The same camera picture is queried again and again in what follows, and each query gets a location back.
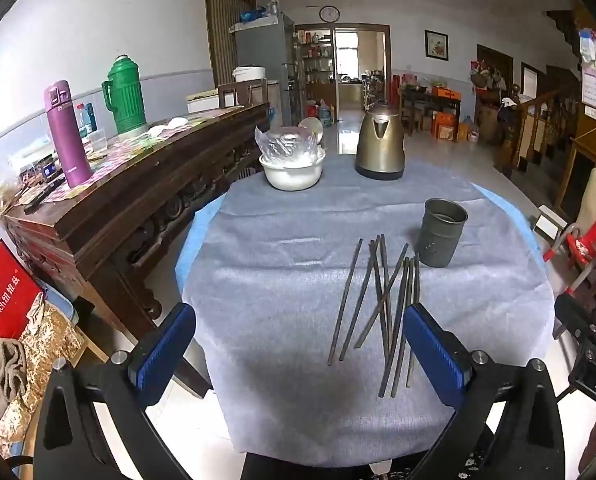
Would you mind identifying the grey refrigerator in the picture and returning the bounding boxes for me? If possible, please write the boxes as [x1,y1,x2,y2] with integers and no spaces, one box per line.
[234,14,299,128]

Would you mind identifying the gold speckled carton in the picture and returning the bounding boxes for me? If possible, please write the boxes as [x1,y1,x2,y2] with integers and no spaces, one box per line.
[8,305,86,461]

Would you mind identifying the wooden stair railing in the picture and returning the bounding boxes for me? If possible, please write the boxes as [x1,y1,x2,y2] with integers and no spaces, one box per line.
[492,85,583,171]

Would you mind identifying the dark wooden chair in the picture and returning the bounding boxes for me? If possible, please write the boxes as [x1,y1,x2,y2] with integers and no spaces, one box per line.
[218,78,269,111]

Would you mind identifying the black flat object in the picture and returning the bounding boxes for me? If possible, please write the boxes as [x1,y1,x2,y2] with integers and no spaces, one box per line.
[24,182,66,213]

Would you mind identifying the wide dark wooden door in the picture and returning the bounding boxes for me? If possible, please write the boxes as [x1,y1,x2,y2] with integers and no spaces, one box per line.
[476,44,514,111]

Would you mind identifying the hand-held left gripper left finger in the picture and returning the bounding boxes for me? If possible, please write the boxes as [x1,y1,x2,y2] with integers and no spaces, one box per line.
[33,302,213,480]

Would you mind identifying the brass electric kettle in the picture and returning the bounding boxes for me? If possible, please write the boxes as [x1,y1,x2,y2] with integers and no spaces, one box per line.
[354,101,407,181]

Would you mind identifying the dark wooden dining table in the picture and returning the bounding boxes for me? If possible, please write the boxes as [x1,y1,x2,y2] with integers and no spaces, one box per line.
[400,87,462,133]

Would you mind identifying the framed picture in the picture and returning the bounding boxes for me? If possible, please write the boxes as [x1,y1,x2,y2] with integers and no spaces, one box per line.
[424,30,449,61]

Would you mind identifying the purple thermos bottle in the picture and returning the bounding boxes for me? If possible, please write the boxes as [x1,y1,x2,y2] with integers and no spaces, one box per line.
[44,80,94,188]

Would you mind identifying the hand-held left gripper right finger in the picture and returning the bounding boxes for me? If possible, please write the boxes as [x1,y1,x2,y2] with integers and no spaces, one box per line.
[402,303,566,480]

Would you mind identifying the checkered patterned cloth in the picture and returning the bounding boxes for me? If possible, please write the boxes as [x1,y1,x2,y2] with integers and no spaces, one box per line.
[38,107,246,206]

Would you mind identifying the white rice cooker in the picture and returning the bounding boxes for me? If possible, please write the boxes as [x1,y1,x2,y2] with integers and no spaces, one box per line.
[233,66,267,83]

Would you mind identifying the green thermos flask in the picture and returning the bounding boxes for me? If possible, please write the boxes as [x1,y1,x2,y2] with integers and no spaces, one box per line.
[101,55,148,136]

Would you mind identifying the small white step stool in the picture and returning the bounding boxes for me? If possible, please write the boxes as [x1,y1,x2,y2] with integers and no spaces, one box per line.
[530,205,571,243]

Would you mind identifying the red plastic stool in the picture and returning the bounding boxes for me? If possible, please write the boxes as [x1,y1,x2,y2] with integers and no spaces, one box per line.
[544,215,596,296]

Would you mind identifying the glass display shelf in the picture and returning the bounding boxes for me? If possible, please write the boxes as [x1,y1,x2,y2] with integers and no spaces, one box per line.
[298,30,336,106]

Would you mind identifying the bunch of metal chopsticks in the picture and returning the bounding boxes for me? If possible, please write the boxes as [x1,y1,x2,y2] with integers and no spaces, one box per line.
[328,234,423,398]

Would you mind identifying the red paper bag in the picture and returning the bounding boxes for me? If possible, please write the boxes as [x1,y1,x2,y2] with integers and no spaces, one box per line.
[0,239,45,341]

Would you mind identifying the narrow dark wooden door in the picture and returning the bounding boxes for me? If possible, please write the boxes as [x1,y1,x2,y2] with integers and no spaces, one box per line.
[521,62,546,101]

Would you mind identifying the white chest freezer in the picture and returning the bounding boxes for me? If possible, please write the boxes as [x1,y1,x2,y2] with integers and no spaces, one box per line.
[187,80,283,131]

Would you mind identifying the round white heater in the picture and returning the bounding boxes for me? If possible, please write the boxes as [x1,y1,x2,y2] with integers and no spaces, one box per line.
[298,116,325,147]

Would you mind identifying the grey metal cup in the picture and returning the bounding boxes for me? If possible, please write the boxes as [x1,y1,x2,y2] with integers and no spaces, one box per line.
[416,198,469,268]

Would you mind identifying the light blue cloth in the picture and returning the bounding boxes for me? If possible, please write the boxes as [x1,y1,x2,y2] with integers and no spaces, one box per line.
[174,182,548,306]

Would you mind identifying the dark wooden sideboard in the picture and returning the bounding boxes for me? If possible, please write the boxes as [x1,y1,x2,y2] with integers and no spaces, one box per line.
[0,101,273,396]

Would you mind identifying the tall orange box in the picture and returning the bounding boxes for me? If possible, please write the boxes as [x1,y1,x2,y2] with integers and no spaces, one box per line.
[432,111,458,141]

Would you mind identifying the pink wall calendar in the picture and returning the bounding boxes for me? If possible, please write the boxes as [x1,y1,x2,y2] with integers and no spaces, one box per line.
[579,30,596,115]

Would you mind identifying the brown striped curtain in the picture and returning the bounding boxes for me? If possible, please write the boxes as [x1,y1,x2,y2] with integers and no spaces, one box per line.
[204,0,257,88]

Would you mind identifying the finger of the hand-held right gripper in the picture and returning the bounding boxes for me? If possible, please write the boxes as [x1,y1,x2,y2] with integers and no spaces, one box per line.
[554,293,596,343]

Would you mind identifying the grey tablecloth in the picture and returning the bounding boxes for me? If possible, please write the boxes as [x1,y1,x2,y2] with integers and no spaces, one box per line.
[185,152,556,468]

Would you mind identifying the clear plastic water bottle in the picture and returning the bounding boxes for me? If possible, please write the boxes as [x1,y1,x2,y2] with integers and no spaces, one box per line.
[75,103,90,143]

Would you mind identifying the white crumpled tissue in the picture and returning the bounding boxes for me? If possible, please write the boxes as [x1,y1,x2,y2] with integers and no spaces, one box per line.
[148,116,189,138]

